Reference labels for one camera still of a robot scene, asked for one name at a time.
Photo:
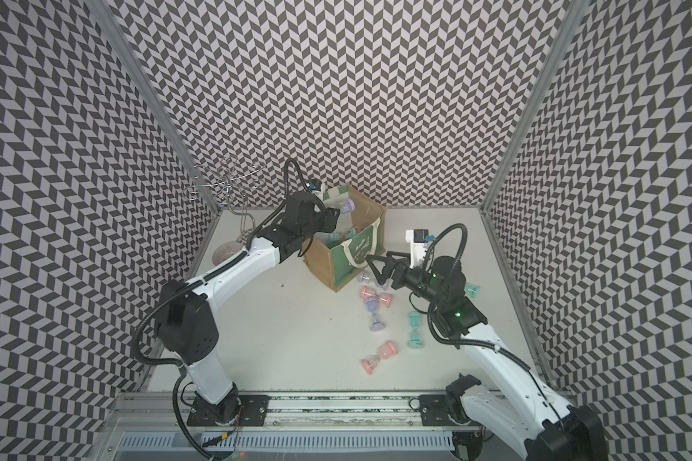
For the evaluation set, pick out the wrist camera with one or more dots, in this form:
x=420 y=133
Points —
x=419 y=242
x=316 y=187

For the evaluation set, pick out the purple hourglass centre small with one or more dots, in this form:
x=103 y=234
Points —
x=375 y=314

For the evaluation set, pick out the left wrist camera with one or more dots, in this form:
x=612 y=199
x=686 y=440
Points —
x=316 y=187

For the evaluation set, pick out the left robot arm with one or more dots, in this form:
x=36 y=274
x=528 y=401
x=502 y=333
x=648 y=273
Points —
x=182 y=330

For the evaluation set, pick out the silver wire stand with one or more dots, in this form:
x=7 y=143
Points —
x=232 y=193

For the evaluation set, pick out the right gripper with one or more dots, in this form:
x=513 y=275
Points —
x=382 y=279

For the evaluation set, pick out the metal base rail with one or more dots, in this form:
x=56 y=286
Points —
x=398 y=410

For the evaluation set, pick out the pink hourglass front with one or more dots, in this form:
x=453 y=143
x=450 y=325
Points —
x=385 y=352

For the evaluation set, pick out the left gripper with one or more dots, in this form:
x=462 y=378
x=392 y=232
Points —
x=330 y=219

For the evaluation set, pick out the pink glass bowl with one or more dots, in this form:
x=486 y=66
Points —
x=226 y=251

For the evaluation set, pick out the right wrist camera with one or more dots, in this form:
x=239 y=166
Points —
x=419 y=242

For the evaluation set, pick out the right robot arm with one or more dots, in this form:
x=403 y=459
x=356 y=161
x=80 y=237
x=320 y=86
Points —
x=530 y=417

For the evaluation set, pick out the green canvas Christmas bag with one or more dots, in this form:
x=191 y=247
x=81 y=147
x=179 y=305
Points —
x=335 y=266

